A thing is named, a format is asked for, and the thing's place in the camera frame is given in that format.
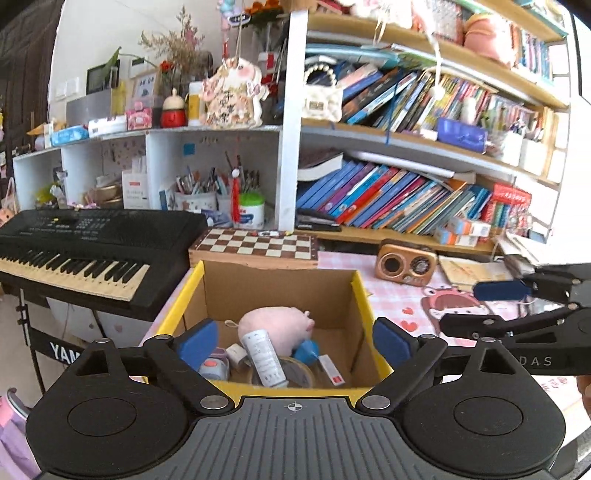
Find row of blue leaning books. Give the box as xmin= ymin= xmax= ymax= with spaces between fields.
xmin=295 ymin=159 xmax=492 ymax=234

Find black stapler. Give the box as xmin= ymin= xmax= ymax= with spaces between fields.
xmin=297 ymin=208 xmax=343 ymax=232

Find white quilted handbag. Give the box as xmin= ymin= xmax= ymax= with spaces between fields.
xmin=302 ymin=62 xmax=345 ymax=121

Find dried flower bouquet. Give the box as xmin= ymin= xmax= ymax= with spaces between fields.
xmin=139 ymin=7 xmax=213 ymax=86

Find white framed note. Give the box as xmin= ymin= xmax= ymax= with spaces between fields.
xmin=131 ymin=71 xmax=162 ymax=100

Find pink plush toy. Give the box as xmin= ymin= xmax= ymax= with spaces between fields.
xmin=463 ymin=13 xmax=515 ymax=65

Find yellow tape roll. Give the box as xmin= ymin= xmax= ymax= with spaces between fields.
xmin=249 ymin=355 xmax=317 ymax=389

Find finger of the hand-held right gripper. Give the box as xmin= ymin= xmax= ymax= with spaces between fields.
xmin=473 ymin=263 xmax=591 ymax=305
xmin=438 ymin=307 xmax=591 ymax=340

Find orange and white carton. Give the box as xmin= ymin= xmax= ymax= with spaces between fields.
xmin=447 ymin=217 xmax=491 ymax=237
xmin=434 ymin=227 xmax=478 ymax=247

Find blue picture box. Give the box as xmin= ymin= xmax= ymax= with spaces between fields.
xmin=436 ymin=117 xmax=488 ymax=154

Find white charger plug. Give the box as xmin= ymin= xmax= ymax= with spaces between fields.
xmin=225 ymin=344 xmax=250 ymax=369

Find wooden chess board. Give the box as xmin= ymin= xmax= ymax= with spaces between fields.
xmin=188 ymin=227 xmax=319 ymax=271

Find brown envelopes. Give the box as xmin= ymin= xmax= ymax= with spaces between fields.
xmin=436 ymin=255 xmax=513 ymax=291

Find pink pig paper decoration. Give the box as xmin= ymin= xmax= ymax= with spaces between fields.
xmin=202 ymin=59 xmax=269 ymax=129

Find red tassel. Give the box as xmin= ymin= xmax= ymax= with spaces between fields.
xmin=229 ymin=167 xmax=243 ymax=223

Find row of small dark books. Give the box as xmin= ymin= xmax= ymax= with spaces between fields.
xmin=510 ymin=23 xmax=552 ymax=79

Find white cup of pens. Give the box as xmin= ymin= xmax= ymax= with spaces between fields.
xmin=173 ymin=166 xmax=218 ymax=213

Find row of colourful paperback books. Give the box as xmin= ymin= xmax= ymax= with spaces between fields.
xmin=339 ymin=65 xmax=490 ymax=134

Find black keyboard stand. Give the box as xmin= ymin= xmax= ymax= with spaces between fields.
xmin=16 ymin=288 xmax=102 ymax=393

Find black picture frame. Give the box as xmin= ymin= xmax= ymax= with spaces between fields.
xmin=87 ymin=60 xmax=121 ymax=93

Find pink gift box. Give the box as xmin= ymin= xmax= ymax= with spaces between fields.
xmin=126 ymin=107 xmax=153 ymax=131

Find gold bowl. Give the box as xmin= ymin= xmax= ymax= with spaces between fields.
xmin=95 ymin=185 xmax=124 ymax=208

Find white jar green lid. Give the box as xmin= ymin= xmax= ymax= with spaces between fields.
xmin=239 ymin=193 xmax=266 ymax=229

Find wooden retro radio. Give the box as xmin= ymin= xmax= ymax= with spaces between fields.
xmin=375 ymin=239 xmax=437 ymax=283

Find white pen container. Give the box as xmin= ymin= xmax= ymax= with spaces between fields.
xmin=521 ymin=137 xmax=548 ymax=177
xmin=489 ymin=129 xmax=525 ymax=167

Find wooden bookshelf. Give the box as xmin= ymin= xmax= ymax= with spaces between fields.
xmin=277 ymin=0 xmax=571 ymax=257

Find pile of papers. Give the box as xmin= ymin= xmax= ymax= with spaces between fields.
xmin=496 ymin=231 xmax=591 ymax=278

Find silver box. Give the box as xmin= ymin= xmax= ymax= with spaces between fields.
xmin=66 ymin=90 xmax=114 ymax=127

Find white desk mat orange border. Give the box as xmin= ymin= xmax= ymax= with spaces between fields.
xmin=531 ymin=375 xmax=583 ymax=411

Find blue tissue pack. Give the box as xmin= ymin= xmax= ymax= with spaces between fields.
xmin=50 ymin=127 xmax=89 ymax=147

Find red and white tube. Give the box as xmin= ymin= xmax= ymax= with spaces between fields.
xmin=318 ymin=354 xmax=346 ymax=387

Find blue clip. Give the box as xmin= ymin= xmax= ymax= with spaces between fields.
xmin=293 ymin=340 xmax=320 ymax=365

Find white paper bag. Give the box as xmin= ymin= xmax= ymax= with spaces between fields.
xmin=121 ymin=157 xmax=151 ymax=209

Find white shelf unit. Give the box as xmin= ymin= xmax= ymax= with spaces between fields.
xmin=13 ymin=124 xmax=284 ymax=232

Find white spray bottle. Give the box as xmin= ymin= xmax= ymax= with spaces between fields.
xmin=240 ymin=329 xmax=289 ymax=388

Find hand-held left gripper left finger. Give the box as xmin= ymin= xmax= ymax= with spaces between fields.
xmin=69 ymin=318 xmax=234 ymax=414

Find red box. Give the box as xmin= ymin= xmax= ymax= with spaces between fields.
xmin=489 ymin=183 xmax=533 ymax=236

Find yellow and white mug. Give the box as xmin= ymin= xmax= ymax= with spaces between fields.
xmin=187 ymin=80 xmax=206 ymax=126

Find yellow cardboard box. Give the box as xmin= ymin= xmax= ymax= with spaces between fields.
xmin=141 ymin=260 xmax=395 ymax=402

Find pink checkered desktop tablecloth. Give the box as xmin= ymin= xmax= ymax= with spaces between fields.
xmin=139 ymin=249 xmax=591 ymax=425

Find pink and purple backpack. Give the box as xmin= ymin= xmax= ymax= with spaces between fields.
xmin=0 ymin=390 xmax=42 ymax=480

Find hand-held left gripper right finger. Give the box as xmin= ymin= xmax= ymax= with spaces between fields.
xmin=355 ymin=317 xmax=522 ymax=414

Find pink plush pig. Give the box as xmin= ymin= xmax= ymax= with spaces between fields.
xmin=238 ymin=306 xmax=315 ymax=354

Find black electronic keyboard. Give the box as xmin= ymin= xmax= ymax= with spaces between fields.
xmin=0 ymin=209 xmax=208 ymax=322

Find row of orange books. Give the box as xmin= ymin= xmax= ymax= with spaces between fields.
xmin=541 ymin=107 xmax=566 ymax=181

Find red round doll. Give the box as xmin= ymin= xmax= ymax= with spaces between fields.
xmin=160 ymin=88 xmax=188 ymax=128

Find grey toy car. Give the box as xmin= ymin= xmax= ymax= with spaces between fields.
xmin=198 ymin=348 xmax=230 ymax=381

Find white flat box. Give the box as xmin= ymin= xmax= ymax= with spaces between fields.
xmin=88 ymin=115 xmax=127 ymax=138

